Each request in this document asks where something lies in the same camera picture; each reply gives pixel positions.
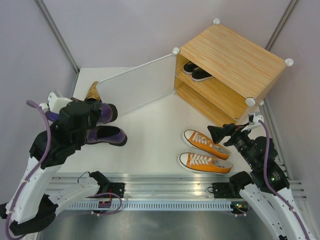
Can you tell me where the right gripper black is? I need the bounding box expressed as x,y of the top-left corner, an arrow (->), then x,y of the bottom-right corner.
206,121 -> 257,168

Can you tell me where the purple loafer shoe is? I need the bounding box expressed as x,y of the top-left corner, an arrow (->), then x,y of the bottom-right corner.
45,103 -> 118,125
86,125 -> 128,147

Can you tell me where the black canvas sneaker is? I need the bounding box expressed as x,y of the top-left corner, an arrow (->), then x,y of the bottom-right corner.
191,67 -> 214,82
183,61 -> 198,75

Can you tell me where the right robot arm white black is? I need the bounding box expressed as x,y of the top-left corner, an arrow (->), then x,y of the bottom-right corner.
207,123 -> 315,240

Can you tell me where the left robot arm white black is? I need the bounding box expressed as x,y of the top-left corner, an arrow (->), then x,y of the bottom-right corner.
0,100 -> 110,240

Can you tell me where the gold heeled shoe left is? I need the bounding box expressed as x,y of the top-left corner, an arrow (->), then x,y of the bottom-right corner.
84,81 -> 101,102

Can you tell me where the wooden two-shelf shoe cabinet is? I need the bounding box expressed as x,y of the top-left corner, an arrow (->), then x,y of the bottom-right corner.
172,18 -> 294,126

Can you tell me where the white translucent cabinet door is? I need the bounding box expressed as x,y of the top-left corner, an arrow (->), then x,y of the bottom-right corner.
96,54 -> 176,116

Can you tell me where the orange canvas sneaker upper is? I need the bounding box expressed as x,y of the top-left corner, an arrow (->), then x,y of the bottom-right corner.
182,129 -> 231,160

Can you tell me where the orange canvas sneaker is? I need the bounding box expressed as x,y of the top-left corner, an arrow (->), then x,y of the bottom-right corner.
177,152 -> 233,175
182,129 -> 231,160

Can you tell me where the orange canvas sneaker lower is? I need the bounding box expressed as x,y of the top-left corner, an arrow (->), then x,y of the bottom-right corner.
177,152 -> 233,175

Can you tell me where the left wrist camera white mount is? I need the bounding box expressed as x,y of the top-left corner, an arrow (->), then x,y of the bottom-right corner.
39,91 -> 72,114

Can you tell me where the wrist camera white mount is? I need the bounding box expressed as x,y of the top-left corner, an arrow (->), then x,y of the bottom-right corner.
39,91 -> 72,114
241,112 -> 264,132

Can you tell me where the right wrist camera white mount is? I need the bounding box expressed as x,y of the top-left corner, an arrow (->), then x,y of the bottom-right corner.
241,112 -> 264,132

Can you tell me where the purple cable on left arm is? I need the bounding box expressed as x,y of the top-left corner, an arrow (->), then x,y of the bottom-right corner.
6,99 -> 123,236

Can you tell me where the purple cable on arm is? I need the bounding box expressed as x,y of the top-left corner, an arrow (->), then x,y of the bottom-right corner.
258,119 -> 313,240
6,99 -> 123,236

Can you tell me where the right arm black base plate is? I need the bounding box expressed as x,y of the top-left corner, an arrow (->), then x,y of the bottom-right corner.
206,182 -> 236,199

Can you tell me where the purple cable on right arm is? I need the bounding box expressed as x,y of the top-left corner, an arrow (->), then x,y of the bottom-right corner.
258,119 -> 313,240

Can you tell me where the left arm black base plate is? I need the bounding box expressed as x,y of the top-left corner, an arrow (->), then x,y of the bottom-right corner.
98,182 -> 125,199

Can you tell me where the white slotted cable duct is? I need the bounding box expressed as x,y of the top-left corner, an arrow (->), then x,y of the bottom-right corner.
68,200 -> 233,212

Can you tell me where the aluminium rail frame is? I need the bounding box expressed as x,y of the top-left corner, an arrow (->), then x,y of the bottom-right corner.
44,178 -> 308,201

